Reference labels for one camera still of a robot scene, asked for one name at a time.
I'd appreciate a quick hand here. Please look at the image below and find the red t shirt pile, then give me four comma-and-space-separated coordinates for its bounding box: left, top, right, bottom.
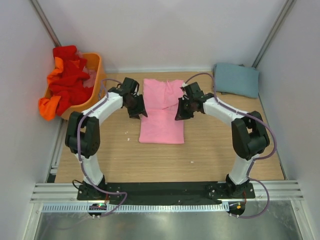
48, 45, 93, 116

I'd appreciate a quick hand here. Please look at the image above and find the white slotted cable duct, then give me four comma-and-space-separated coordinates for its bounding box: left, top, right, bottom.
41, 202, 229, 214

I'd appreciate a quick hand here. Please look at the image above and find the pink t shirt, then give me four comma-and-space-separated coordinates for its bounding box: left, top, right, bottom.
138, 78, 185, 145

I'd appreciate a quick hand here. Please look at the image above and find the orange t shirt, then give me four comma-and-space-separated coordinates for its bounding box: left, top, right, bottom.
38, 57, 64, 121

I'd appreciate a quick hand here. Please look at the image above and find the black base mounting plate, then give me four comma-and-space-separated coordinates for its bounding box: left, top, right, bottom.
77, 181, 256, 205

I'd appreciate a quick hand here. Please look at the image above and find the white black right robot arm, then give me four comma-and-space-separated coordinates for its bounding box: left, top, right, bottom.
174, 82, 270, 198

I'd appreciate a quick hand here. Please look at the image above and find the light pink garment in basket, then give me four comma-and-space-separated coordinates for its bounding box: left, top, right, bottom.
82, 66, 97, 88

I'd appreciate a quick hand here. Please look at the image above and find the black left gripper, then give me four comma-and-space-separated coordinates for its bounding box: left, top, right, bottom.
124, 94, 148, 120

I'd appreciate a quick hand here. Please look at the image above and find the orange plastic laundry basket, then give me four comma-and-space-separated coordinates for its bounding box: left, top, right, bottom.
38, 45, 105, 121

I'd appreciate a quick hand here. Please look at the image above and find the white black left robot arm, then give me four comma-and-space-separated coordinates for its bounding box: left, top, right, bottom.
65, 77, 148, 200

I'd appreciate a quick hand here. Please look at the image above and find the folded teal t shirt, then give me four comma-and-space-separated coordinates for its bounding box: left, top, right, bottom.
213, 63, 260, 99

